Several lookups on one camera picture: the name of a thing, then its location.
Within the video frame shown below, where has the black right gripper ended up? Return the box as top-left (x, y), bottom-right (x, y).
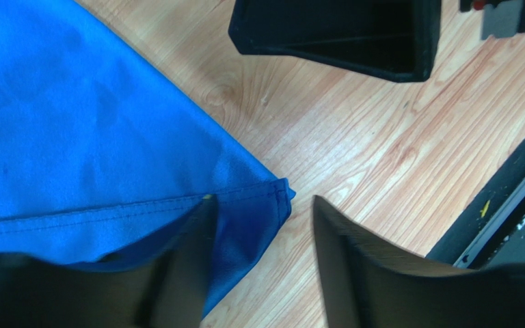
top-left (459, 0), bottom-right (525, 40)

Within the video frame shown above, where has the blue cloth napkin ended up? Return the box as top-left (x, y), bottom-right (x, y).
top-left (0, 1), bottom-right (295, 311)

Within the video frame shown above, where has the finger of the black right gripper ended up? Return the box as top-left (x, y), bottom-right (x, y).
top-left (228, 0), bottom-right (442, 83)

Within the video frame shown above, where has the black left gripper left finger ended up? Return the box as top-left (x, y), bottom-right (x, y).
top-left (0, 195), bottom-right (218, 327)

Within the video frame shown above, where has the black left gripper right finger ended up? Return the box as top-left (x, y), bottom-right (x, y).
top-left (312, 196), bottom-right (525, 327)

